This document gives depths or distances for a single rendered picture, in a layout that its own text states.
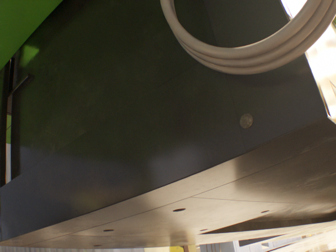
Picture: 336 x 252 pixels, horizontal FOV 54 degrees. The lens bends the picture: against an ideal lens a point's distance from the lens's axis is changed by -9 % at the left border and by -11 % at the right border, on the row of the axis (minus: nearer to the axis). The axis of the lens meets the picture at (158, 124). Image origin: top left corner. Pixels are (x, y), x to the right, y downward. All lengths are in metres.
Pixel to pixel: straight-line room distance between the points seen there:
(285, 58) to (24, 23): 0.86
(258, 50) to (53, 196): 0.56
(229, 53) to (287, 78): 0.09
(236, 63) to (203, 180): 0.20
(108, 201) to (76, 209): 0.10
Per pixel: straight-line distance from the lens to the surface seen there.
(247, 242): 3.18
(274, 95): 0.48
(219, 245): 11.93
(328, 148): 0.60
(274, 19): 0.53
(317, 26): 0.45
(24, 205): 0.96
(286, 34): 0.43
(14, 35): 1.19
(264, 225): 1.88
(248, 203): 0.90
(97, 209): 0.69
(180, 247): 4.58
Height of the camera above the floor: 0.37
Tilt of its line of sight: 22 degrees up
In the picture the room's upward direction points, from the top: 11 degrees counter-clockwise
